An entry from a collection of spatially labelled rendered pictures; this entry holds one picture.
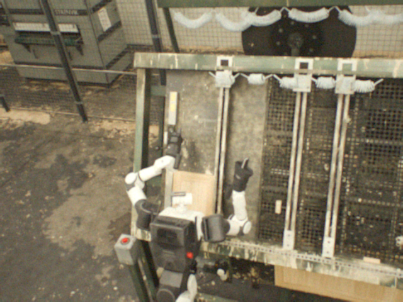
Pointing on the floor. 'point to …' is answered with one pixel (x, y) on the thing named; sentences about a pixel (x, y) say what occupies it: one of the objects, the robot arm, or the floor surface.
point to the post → (138, 282)
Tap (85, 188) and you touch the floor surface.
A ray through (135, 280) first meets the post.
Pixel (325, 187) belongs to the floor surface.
